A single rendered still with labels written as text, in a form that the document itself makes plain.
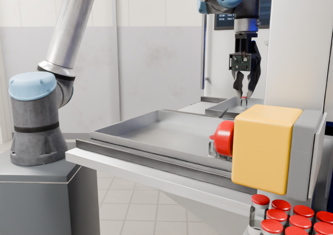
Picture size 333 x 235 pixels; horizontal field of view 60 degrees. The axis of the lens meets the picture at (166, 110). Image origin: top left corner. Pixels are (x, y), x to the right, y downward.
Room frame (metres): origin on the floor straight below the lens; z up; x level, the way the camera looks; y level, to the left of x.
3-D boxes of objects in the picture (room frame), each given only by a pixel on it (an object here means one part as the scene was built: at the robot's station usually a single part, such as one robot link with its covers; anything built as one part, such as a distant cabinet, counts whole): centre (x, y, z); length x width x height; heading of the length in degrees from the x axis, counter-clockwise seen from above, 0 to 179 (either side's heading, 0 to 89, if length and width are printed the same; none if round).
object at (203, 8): (0.93, -0.15, 1.23); 0.11 x 0.11 x 0.08; 4
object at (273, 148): (0.28, -0.11, 0.99); 0.08 x 0.07 x 0.07; 58
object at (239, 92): (0.96, -0.23, 0.97); 0.06 x 0.03 x 0.09; 148
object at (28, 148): (0.78, 0.36, 0.84); 0.15 x 0.15 x 0.10
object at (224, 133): (0.31, -0.07, 0.99); 0.04 x 0.04 x 0.04; 58
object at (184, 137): (0.62, -0.05, 0.90); 0.34 x 0.26 x 0.04; 57
